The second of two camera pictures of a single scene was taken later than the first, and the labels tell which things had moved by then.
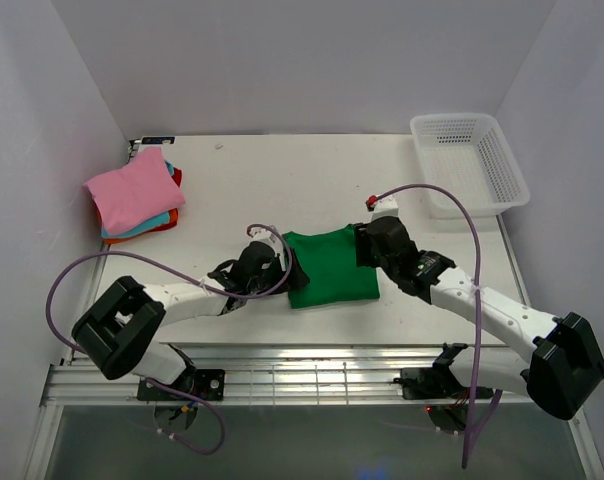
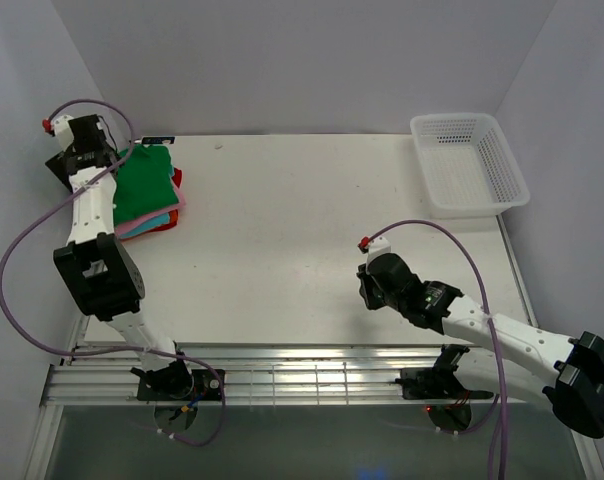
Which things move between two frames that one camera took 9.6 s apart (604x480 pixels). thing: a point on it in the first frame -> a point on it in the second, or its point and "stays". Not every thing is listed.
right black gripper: (362, 247) -> (365, 281)
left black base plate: (203, 384) stays
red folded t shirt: (177, 176) stays
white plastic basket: (469, 156) stays
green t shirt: (330, 261) -> (144, 183)
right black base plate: (435, 383) stays
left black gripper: (298, 279) -> (59, 162)
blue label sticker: (158, 140) stays
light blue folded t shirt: (156, 221) stays
